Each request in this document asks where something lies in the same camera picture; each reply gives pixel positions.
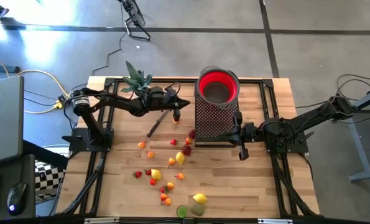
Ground grey desk top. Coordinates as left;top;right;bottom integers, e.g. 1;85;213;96
0;75;25;166

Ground black floor fan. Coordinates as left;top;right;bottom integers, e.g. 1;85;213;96
118;0;152;42

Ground potted aloe plant white pot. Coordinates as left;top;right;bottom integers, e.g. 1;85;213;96
121;60;154;94

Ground green toy kiwi half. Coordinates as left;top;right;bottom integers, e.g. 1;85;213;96
176;205;190;219

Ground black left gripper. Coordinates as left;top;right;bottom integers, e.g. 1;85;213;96
146;86;191;123

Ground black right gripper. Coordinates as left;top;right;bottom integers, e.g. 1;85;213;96
221;110;262;162

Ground black kitchen knife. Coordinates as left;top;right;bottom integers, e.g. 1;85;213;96
146;109;170;138

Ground dark floor power strip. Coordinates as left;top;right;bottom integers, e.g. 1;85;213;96
0;64;21;74

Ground white yellow power plugs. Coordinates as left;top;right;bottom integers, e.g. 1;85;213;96
54;95;68;110

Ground black perforated metal shelf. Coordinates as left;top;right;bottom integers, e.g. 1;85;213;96
193;80;243;148

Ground black white checkered board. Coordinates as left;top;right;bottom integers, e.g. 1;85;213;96
34;160;67;200

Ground silver metal bracket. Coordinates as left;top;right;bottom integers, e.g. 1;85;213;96
84;217;120;224
258;218;294;224

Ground black looped floor cable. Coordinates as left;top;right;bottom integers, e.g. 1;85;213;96
296;73;370;119

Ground black desk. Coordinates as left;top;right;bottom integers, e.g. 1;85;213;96
0;154;36;220

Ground brown whole toy kiwi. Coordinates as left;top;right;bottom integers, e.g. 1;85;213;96
189;202;206;217

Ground red grey collapsible colander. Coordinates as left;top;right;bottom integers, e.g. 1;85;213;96
196;65;240;111

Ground yellow extension cable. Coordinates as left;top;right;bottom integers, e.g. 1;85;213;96
0;51;70;114

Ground grey metal table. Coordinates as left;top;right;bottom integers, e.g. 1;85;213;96
329;85;370;183

